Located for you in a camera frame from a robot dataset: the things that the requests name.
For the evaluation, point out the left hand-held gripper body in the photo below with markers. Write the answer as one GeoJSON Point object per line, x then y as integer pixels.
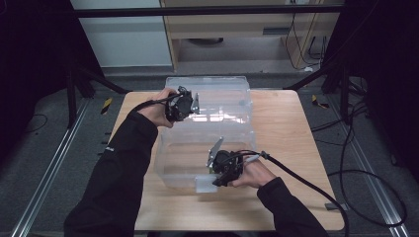
{"type": "Point", "coordinates": [179, 105]}

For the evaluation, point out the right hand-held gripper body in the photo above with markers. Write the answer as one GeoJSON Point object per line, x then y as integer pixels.
{"type": "Point", "coordinates": [227, 164]}

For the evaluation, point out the clear plastic storage box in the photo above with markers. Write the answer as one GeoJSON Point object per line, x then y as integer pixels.
{"type": "Point", "coordinates": [230, 131]}

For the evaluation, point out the person's left hand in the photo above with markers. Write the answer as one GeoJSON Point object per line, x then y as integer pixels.
{"type": "Point", "coordinates": [156, 112]}

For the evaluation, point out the person's right hand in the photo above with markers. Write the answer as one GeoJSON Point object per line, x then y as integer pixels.
{"type": "Point", "coordinates": [255, 176]}

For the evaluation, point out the yellow black tape strip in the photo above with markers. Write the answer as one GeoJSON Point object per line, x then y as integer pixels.
{"type": "Point", "coordinates": [318, 102]}
{"type": "Point", "coordinates": [106, 106]}

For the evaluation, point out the white cabinet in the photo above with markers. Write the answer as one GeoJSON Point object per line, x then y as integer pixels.
{"type": "Point", "coordinates": [125, 39]}

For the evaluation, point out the black horizontal bar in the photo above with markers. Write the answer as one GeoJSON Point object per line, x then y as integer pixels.
{"type": "Point", "coordinates": [197, 11]}

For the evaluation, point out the wooden desk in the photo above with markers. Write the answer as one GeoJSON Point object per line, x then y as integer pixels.
{"type": "Point", "coordinates": [230, 23]}

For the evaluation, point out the black metal stand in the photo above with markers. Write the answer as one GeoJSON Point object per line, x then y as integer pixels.
{"type": "Point", "coordinates": [71, 98]}
{"type": "Point", "coordinates": [345, 98]}

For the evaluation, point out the dark curtain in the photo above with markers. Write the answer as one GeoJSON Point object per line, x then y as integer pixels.
{"type": "Point", "coordinates": [388, 65]}
{"type": "Point", "coordinates": [29, 49]}

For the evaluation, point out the grey table bracket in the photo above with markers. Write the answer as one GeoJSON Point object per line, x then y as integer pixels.
{"type": "Point", "coordinates": [336, 206]}

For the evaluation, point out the aluminium floor rail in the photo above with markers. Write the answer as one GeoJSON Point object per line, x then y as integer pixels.
{"type": "Point", "coordinates": [369, 164]}
{"type": "Point", "coordinates": [49, 171]}

